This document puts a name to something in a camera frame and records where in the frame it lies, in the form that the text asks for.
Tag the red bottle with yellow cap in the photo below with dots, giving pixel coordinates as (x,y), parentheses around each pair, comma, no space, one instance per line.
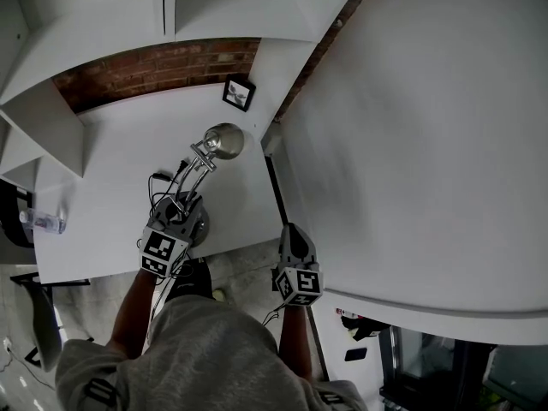
(344,313)

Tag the person's left forearm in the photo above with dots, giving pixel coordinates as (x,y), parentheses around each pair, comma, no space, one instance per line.
(130,315)

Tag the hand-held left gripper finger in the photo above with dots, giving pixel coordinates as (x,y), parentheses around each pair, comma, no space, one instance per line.
(159,214)
(194,216)

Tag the clear plastic water bottle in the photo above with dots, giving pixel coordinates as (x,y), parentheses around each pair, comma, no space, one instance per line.
(43,222)

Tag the black phone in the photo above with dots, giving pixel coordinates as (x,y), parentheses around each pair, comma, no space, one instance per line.
(356,354)

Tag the white desk with drawers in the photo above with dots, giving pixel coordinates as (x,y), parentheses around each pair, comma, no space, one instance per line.
(120,165)

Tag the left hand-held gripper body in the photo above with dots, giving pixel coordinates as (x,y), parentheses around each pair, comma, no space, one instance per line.
(160,246)

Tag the black window frame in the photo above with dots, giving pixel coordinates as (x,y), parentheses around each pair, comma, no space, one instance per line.
(449,375)

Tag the black picture frame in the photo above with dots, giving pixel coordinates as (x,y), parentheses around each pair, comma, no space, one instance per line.
(238,93)

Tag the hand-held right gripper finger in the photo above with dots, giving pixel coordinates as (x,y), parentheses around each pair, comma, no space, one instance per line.
(312,253)
(284,246)

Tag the white wall shelf unit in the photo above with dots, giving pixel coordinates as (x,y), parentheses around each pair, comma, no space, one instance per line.
(107,15)

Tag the grey chair with black legs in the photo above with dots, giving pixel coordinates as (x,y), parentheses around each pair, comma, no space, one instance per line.
(45,328)

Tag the person's black trouser leg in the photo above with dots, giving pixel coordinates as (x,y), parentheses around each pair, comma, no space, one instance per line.
(194,278)

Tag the person's pale right shoe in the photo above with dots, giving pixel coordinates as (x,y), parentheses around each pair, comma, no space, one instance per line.
(219,295)

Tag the person's grey shirt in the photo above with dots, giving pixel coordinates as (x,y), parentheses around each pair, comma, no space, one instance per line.
(201,358)

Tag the person's right forearm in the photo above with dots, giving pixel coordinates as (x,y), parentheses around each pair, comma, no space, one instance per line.
(294,345)

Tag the silver metal desk lamp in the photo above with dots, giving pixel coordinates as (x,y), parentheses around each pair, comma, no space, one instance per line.
(227,139)

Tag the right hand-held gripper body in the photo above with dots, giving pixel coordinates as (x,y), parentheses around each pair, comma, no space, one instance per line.
(306,283)

